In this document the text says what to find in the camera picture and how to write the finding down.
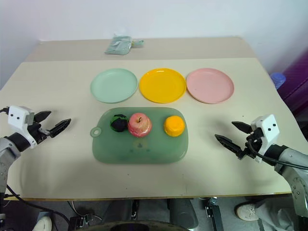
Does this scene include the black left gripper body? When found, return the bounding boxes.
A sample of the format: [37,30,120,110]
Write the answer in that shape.
[26,122,53,145]

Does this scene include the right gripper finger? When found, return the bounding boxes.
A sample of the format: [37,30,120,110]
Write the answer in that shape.
[214,134,243,160]
[231,121,254,136]

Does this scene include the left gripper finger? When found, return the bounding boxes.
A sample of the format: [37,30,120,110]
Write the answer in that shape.
[33,110,52,126]
[49,118,72,139]

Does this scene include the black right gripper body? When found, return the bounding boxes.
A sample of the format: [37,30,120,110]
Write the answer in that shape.
[240,128,265,160]

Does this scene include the pink plate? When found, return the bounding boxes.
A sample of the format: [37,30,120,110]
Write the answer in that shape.
[186,68,235,104]

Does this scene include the dark avocado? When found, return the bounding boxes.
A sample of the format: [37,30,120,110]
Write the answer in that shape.
[110,114,128,132]

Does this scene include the orange fruit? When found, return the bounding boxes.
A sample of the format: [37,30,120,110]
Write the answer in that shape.
[163,115,186,138]

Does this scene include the light green plate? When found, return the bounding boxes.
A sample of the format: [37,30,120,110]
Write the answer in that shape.
[90,68,139,104]

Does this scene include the yellow plate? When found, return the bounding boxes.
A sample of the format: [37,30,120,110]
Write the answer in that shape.
[139,67,187,104]

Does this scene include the blue bottle cap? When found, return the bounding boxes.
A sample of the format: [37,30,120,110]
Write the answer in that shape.
[269,72,287,90]

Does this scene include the white shoe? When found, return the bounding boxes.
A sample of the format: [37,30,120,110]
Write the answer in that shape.
[33,215,52,231]
[235,203,260,222]

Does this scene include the purple shiny box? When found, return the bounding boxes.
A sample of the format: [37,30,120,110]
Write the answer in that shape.
[276,47,308,114]

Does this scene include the grey trouser leg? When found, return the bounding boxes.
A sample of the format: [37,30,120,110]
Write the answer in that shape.
[254,199,302,231]

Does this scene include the pink red apple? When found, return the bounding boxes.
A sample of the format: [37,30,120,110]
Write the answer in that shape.
[127,112,153,138]

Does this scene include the translucent green cutting board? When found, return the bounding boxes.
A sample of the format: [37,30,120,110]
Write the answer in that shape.
[90,107,189,165]

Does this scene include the black box under table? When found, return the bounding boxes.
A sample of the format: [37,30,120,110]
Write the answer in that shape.
[69,213,94,229]

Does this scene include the green plastic packet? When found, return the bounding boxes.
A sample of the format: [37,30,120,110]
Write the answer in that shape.
[103,34,133,56]

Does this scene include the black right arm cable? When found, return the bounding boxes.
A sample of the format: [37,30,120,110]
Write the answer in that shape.
[247,138,308,169]

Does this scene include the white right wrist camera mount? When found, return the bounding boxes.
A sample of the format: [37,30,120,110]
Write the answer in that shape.
[250,114,281,157]

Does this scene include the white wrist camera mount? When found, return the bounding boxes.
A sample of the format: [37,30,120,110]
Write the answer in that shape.
[250,114,281,157]
[7,105,36,149]

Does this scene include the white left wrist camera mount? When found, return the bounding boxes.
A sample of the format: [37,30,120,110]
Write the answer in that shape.
[7,105,36,149]

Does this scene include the black table leg bracket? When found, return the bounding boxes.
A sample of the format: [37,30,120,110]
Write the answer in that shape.
[204,196,224,231]

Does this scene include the black floor cable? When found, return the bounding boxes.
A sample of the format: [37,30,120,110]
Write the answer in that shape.
[0,184,71,225]

